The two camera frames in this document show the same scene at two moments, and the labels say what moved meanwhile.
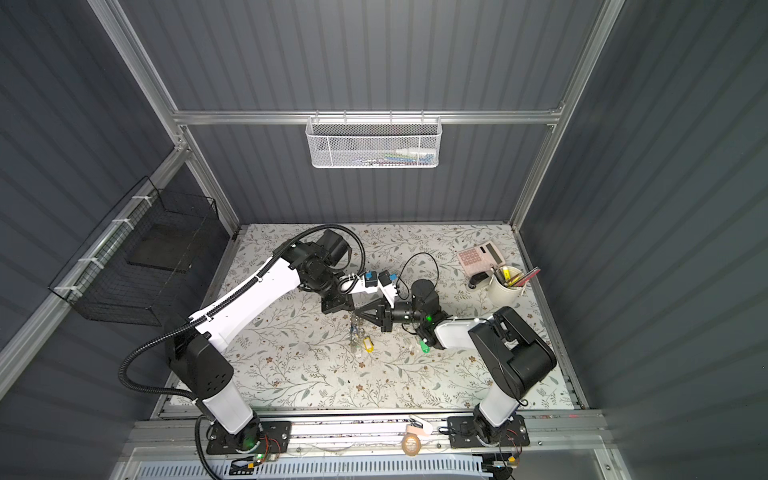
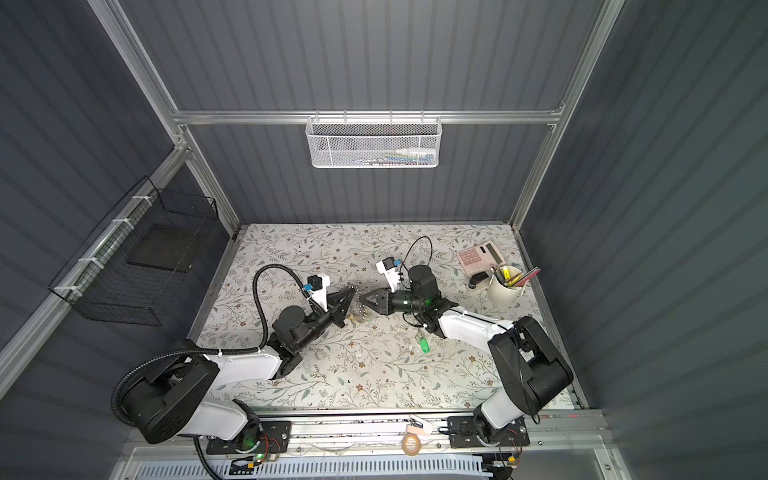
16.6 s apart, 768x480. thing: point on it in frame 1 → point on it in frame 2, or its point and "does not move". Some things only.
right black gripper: [385, 319] → [385, 304]
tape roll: [411, 444] does not move
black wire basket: [134, 265] does not move
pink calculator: [481, 258] does not move
